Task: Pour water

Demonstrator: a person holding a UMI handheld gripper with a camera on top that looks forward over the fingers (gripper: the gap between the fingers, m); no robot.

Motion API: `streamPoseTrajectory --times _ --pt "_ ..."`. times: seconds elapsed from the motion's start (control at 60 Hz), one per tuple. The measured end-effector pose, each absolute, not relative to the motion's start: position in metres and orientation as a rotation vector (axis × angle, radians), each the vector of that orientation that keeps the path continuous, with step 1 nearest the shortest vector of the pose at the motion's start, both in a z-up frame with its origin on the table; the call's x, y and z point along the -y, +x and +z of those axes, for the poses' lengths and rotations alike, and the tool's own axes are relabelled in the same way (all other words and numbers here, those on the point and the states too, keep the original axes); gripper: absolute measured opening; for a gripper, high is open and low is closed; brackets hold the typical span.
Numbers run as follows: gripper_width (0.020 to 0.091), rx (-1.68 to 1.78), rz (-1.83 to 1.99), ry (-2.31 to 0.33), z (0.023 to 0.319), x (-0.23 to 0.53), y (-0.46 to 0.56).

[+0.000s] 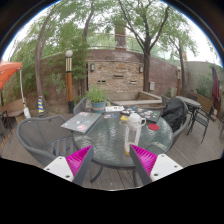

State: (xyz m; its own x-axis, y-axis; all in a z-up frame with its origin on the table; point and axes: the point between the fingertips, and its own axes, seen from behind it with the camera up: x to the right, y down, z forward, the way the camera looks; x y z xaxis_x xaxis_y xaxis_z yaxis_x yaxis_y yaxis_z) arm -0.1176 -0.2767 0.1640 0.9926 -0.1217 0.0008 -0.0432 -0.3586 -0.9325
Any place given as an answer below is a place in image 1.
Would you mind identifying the wooden bench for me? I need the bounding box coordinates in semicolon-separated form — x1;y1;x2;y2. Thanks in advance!
0;98;26;118

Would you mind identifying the clear white-capped plastic bottle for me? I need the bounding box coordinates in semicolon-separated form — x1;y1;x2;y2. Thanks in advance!
123;112;143;157

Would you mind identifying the wooden lamp post, globe light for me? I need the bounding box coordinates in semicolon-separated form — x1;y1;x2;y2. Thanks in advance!
64;49;75;114

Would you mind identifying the flat round red coaster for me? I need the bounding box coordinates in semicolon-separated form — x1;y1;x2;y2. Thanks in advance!
147;123;161;132

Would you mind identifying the silver laptop with stickers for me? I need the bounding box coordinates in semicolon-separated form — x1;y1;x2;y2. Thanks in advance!
60;111;102;134

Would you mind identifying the white printed booklet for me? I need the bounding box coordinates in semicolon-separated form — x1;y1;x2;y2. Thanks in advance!
104;105;125;113

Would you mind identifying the maroon closed umbrella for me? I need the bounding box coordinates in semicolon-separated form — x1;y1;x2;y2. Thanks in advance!
211;64;221;111

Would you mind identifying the blue sticker card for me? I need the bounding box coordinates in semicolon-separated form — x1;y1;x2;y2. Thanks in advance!
103;113;118;120

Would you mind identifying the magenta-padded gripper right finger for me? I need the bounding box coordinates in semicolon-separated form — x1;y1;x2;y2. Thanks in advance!
129;144;184;186

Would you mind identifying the blue yellow striped cone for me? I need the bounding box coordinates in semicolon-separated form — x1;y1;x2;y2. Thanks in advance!
37;95;46;114

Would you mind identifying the black laptop with stickers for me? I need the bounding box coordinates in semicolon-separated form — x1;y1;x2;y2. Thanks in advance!
124;106;162;124

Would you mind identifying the round dark side table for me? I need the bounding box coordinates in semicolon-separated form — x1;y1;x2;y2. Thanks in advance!
175;95;203;134

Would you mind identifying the green plant in blue pot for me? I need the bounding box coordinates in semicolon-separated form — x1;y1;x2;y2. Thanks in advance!
84;84;108;114

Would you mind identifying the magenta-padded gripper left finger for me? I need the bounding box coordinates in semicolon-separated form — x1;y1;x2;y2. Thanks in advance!
44;144;96;187

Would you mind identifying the orange canopy tent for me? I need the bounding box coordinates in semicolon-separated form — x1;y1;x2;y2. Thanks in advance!
0;61;23;90

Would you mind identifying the black backpack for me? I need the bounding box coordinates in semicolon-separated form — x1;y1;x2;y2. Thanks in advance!
160;97;189;133

